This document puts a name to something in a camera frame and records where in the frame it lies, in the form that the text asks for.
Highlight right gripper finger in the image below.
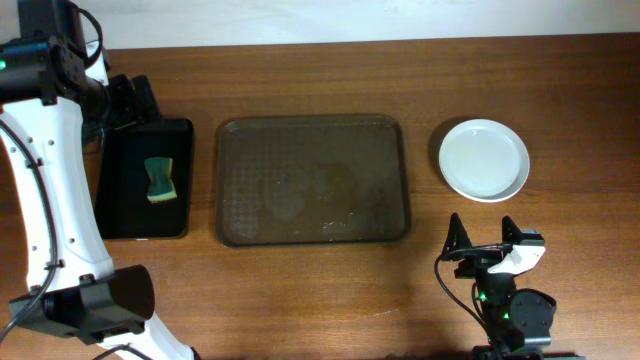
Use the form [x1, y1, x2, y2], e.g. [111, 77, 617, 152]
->
[443, 213, 472, 253]
[501, 216, 523, 245]

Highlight pale blue plate top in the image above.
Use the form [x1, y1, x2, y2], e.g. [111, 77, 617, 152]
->
[438, 119, 531, 203]

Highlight green yellow sponge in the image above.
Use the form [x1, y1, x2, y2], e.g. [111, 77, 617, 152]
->
[144, 157, 177, 204]

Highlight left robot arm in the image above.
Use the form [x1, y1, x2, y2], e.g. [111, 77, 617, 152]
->
[1, 0, 197, 359]

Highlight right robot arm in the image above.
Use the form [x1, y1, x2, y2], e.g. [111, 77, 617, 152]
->
[434, 213, 579, 360]

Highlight black rectangular tray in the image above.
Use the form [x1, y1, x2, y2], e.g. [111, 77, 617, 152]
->
[94, 119, 195, 240]

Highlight brown serving tray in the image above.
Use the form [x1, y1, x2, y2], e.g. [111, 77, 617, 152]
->
[214, 114, 412, 248]

